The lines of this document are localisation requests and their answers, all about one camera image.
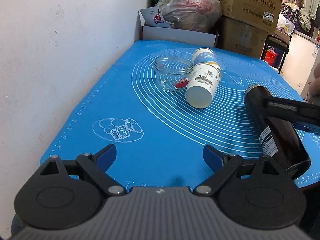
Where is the white open box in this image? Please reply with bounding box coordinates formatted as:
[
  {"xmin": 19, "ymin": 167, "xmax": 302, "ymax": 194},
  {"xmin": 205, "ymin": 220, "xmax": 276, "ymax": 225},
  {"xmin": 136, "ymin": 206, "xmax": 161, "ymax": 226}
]
[{"xmin": 139, "ymin": 7, "xmax": 217, "ymax": 47}]

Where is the white chest freezer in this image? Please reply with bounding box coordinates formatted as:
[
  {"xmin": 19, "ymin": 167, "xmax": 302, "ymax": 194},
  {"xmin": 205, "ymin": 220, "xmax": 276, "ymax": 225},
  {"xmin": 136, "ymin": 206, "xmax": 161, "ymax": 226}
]
[{"xmin": 280, "ymin": 31, "xmax": 319, "ymax": 101}]

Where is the floral fabric bag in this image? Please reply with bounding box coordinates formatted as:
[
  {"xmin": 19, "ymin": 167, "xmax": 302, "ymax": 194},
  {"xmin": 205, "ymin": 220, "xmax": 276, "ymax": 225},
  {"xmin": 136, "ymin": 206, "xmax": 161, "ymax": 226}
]
[{"xmin": 280, "ymin": 3, "xmax": 303, "ymax": 31}]

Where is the clear plastic bag with clothes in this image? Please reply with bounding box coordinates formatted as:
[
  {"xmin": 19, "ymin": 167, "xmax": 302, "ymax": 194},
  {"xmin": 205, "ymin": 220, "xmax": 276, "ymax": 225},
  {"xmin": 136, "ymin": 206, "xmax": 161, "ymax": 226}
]
[{"xmin": 156, "ymin": 0, "xmax": 222, "ymax": 33}]

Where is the lower cardboard box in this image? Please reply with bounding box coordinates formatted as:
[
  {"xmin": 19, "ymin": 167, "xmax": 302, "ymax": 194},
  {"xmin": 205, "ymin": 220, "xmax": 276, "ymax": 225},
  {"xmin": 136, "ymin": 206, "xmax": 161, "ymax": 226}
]
[{"xmin": 217, "ymin": 16, "xmax": 268, "ymax": 59}]

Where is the blue white paper cup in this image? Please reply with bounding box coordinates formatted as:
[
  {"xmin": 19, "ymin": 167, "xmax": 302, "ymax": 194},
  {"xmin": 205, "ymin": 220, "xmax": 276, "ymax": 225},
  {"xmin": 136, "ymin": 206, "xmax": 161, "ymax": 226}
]
[{"xmin": 191, "ymin": 48, "xmax": 221, "ymax": 70}]

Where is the white paper cup with print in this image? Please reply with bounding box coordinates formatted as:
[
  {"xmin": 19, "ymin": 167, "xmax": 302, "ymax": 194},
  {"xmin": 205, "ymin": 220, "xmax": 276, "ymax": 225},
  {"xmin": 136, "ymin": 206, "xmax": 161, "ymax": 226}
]
[{"xmin": 185, "ymin": 62, "xmax": 222, "ymax": 109}]

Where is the cardboard box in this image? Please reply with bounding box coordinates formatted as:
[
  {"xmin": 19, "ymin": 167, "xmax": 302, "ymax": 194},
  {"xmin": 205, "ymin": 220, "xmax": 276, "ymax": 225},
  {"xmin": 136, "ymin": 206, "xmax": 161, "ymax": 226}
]
[
  {"xmin": 217, "ymin": 16, "xmax": 268, "ymax": 59},
  {"xmin": 220, "ymin": 0, "xmax": 282, "ymax": 33}
]

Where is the red plastic bucket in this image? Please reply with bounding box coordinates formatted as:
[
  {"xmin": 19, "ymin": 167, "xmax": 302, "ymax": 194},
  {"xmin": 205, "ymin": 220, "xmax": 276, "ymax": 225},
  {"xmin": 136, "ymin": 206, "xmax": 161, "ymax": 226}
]
[{"xmin": 264, "ymin": 47, "xmax": 278, "ymax": 67}]

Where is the black metal rack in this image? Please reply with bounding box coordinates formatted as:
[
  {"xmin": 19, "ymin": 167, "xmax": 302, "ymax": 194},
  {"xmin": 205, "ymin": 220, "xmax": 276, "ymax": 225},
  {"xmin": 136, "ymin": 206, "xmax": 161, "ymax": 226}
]
[{"xmin": 260, "ymin": 35, "xmax": 289, "ymax": 74}]

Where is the clear glass jar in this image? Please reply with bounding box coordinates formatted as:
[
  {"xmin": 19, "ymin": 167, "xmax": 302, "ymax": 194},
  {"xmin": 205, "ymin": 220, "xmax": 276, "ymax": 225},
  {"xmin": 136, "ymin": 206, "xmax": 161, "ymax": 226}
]
[{"xmin": 153, "ymin": 56, "xmax": 193, "ymax": 93}]

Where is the upper cardboard box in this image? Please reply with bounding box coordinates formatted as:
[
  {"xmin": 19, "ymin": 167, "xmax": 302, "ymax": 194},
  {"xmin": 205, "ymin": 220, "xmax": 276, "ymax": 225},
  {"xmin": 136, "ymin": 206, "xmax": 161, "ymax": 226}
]
[{"xmin": 220, "ymin": 0, "xmax": 282, "ymax": 33}]

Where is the blue silicone baking mat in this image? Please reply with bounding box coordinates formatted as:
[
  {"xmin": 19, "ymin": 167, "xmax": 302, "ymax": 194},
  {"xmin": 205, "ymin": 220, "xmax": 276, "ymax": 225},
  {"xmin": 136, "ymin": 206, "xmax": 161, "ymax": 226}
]
[{"xmin": 39, "ymin": 39, "xmax": 320, "ymax": 193}]

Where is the black tumbler cup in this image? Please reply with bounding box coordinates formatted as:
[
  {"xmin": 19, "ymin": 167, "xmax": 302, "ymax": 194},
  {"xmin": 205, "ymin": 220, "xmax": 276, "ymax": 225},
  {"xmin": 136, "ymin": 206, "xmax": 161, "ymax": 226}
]
[{"xmin": 244, "ymin": 84, "xmax": 311, "ymax": 180}]

